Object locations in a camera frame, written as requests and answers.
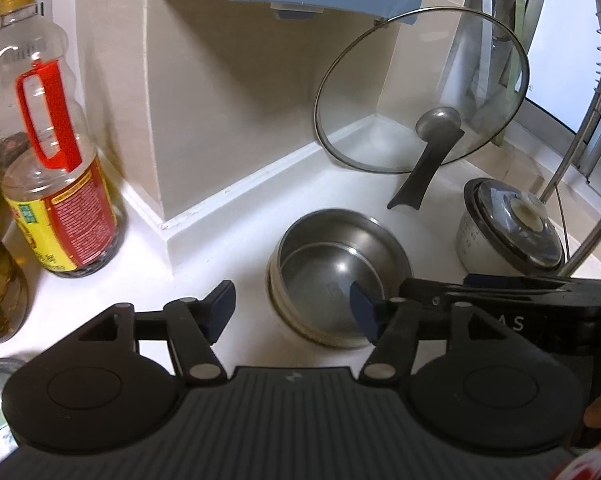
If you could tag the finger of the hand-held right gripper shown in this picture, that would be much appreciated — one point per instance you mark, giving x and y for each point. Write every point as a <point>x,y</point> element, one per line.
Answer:
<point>430,291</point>
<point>485,280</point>

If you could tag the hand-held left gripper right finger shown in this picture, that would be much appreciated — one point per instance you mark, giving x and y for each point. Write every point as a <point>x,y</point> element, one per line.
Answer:
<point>363,312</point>

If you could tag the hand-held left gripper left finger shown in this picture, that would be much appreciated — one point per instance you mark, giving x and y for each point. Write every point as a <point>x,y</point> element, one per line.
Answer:
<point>223,310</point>

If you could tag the small stainless steel bowl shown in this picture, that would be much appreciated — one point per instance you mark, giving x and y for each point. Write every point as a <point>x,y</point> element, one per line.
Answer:
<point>315,280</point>

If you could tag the large stainless steel bowl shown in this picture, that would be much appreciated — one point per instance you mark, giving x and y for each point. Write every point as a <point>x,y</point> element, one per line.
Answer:
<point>380,240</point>

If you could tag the small pot with lid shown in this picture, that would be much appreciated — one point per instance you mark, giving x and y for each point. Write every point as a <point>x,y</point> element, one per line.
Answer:
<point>510,225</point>

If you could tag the large clear cooking oil bottle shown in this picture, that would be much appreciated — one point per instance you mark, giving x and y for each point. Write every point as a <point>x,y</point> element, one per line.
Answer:
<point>0,285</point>

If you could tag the leaning steel tray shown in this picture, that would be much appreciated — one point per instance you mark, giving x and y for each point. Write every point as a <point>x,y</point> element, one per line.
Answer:
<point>480,35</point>

